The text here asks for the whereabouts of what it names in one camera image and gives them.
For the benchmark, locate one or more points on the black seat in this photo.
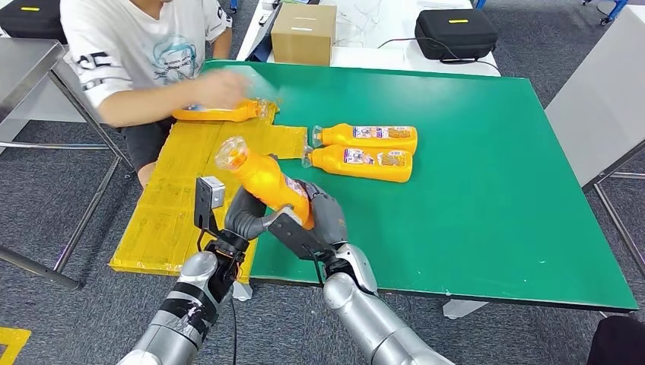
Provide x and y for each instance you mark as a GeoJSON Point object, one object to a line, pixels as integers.
{"type": "Point", "coordinates": [620, 345]}

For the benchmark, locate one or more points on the person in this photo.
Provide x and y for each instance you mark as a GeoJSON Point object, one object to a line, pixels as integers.
{"type": "Point", "coordinates": [141, 40]}

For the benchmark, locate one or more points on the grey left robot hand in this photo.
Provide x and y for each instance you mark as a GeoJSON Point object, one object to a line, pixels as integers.
{"type": "Point", "coordinates": [242, 219]}

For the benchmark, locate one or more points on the white table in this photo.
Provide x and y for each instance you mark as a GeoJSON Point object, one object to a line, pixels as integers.
{"type": "Point", "coordinates": [373, 55]}

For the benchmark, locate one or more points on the person's left forearm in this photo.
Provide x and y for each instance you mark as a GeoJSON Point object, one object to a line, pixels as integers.
{"type": "Point", "coordinates": [223, 44]}

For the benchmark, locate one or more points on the person's right hand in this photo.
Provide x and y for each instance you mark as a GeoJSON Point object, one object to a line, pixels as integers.
{"type": "Point", "coordinates": [221, 88]}

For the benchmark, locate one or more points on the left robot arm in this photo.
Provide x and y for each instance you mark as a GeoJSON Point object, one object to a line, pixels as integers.
{"type": "Point", "coordinates": [199, 274]}

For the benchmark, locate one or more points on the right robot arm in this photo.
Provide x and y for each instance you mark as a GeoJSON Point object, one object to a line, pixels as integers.
{"type": "Point", "coordinates": [363, 312]}

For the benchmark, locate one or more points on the orange detergent bottle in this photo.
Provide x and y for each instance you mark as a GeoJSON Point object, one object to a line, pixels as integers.
{"type": "Point", "coordinates": [393, 169]}
{"type": "Point", "coordinates": [342, 136]}
{"type": "Point", "coordinates": [262, 181]}
{"type": "Point", "coordinates": [216, 113]}

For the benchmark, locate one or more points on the grey table metal legs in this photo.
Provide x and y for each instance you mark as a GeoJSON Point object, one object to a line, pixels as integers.
{"type": "Point", "coordinates": [604, 100]}

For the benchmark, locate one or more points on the yellow taped mat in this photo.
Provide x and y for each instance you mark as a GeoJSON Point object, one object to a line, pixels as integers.
{"type": "Point", "coordinates": [166, 201]}

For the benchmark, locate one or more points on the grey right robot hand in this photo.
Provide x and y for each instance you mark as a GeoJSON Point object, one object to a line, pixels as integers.
{"type": "Point", "coordinates": [330, 221]}

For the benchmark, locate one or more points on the person's right forearm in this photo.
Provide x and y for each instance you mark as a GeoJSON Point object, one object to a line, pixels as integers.
{"type": "Point", "coordinates": [146, 106]}

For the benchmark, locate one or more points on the steel table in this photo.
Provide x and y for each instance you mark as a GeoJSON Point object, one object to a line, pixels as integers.
{"type": "Point", "coordinates": [20, 65]}

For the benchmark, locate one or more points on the blue wheeled frame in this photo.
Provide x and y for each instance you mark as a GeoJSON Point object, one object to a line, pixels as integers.
{"type": "Point", "coordinates": [619, 9]}

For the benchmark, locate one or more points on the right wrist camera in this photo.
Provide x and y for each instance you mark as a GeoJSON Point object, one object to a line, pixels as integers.
{"type": "Point", "coordinates": [292, 237]}

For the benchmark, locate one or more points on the brown cardboard box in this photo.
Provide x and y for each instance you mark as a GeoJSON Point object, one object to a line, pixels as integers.
{"type": "Point", "coordinates": [304, 35]}

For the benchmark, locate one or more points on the black case yellow label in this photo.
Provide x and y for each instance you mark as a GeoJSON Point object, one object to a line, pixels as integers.
{"type": "Point", "coordinates": [30, 22]}
{"type": "Point", "coordinates": [456, 38]}

